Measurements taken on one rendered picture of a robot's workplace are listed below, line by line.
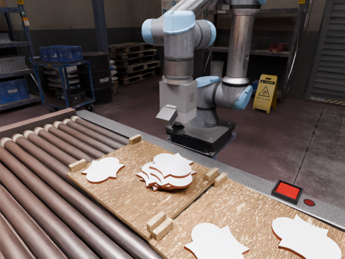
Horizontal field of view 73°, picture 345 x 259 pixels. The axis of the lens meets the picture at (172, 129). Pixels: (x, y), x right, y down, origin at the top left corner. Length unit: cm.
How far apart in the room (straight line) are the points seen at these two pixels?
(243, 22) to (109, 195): 78
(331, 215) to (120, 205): 60
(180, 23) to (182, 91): 16
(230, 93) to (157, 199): 55
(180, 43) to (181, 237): 47
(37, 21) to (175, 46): 520
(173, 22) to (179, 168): 43
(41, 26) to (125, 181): 513
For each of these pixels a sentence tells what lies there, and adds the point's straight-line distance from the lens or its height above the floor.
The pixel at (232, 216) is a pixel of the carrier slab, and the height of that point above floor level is 94.
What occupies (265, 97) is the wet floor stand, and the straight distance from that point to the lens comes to 421.
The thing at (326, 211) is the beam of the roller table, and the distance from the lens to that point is 85.
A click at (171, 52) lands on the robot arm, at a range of 59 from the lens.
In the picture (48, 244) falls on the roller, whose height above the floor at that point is 92.
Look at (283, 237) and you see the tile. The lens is 67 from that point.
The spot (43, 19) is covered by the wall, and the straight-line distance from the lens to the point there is 577.
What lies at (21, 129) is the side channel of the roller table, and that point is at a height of 93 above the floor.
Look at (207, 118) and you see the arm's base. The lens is 113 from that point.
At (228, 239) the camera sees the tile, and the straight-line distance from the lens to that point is 63.
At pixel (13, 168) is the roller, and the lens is 107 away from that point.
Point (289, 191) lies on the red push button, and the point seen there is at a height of 93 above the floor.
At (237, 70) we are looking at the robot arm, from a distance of 102.
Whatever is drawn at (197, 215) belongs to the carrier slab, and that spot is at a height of 94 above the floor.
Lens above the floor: 142
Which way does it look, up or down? 25 degrees down
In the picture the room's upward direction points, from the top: straight up
